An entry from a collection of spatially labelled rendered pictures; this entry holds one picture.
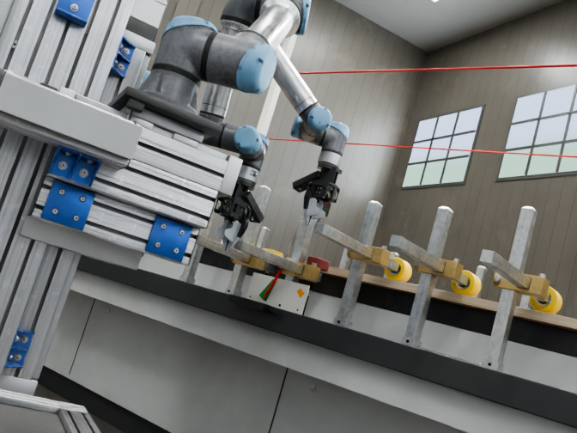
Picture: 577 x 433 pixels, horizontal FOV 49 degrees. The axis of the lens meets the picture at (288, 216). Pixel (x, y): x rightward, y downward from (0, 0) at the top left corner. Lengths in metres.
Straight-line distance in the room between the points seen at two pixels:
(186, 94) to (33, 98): 0.36
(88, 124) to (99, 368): 2.05
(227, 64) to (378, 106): 9.64
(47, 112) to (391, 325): 1.38
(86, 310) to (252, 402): 1.19
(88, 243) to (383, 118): 9.77
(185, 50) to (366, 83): 9.58
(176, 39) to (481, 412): 1.23
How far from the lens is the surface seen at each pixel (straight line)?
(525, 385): 1.78
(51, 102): 1.29
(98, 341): 3.25
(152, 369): 2.92
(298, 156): 10.16
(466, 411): 1.87
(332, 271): 2.32
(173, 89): 1.47
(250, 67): 1.46
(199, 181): 1.46
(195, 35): 1.52
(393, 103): 11.27
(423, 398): 1.92
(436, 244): 1.97
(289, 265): 2.12
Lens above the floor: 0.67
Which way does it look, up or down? 9 degrees up
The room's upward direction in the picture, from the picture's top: 17 degrees clockwise
